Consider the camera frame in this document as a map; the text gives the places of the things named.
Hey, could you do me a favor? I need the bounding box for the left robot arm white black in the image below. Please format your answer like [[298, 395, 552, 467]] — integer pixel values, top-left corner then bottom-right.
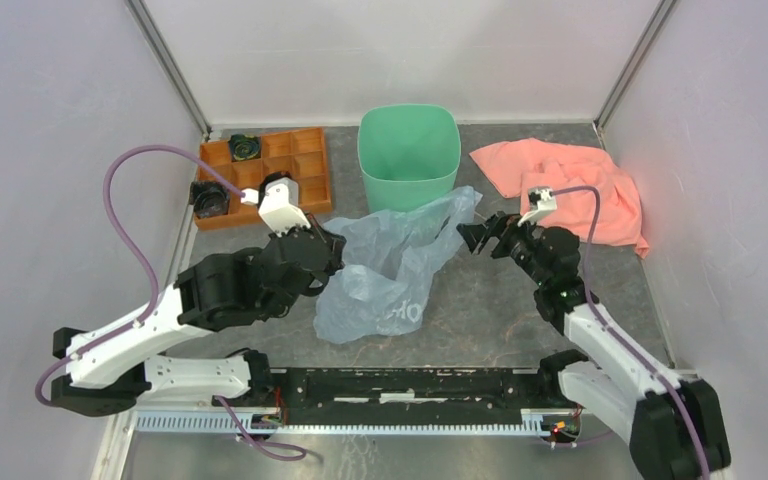
[[48, 224, 347, 417]]

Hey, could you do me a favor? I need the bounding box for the light blue plastic trash bag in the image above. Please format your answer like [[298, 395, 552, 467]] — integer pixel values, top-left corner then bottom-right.
[[313, 186, 482, 344]]

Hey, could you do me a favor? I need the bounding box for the right aluminium corner post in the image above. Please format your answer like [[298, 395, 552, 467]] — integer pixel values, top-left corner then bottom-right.
[[593, 0, 679, 135]]

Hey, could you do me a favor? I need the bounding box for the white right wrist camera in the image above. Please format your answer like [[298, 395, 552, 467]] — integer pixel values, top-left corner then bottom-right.
[[517, 186, 557, 226]]

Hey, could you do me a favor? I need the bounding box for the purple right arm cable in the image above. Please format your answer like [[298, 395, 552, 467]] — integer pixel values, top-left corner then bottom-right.
[[549, 185, 713, 480]]

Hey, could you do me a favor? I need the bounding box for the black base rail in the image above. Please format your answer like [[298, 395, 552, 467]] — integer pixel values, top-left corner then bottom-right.
[[266, 367, 576, 434]]

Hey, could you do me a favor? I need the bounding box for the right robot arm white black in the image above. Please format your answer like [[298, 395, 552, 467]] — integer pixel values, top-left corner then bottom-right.
[[457, 212, 732, 479]]

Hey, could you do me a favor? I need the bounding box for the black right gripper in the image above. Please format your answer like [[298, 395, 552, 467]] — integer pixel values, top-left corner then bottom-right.
[[455, 211, 550, 288]]

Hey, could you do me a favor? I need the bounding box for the black coil with yellow-green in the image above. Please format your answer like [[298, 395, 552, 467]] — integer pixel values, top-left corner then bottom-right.
[[228, 134, 262, 162]]

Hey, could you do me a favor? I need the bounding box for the aluminium corner post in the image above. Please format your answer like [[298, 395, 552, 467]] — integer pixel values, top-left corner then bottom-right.
[[593, 0, 679, 135], [124, 0, 212, 140]]

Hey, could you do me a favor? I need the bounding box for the pink cloth towel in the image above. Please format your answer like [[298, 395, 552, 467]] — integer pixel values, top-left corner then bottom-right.
[[470, 138, 650, 258]]

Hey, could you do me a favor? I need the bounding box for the green plastic trash bin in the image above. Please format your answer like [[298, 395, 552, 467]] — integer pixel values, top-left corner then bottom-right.
[[357, 104, 462, 212]]

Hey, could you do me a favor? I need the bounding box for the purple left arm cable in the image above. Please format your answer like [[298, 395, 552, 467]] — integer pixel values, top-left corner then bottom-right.
[[34, 144, 246, 409]]

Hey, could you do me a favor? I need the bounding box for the left aluminium corner post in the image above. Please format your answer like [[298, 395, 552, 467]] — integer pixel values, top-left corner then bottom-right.
[[124, 0, 212, 140]]

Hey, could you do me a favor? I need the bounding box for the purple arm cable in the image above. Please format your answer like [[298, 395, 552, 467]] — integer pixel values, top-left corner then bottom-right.
[[34, 144, 246, 409], [549, 185, 713, 480]]

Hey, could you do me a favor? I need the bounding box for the black coil at tray corner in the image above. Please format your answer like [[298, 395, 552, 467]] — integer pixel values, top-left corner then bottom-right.
[[189, 181, 230, 219]]

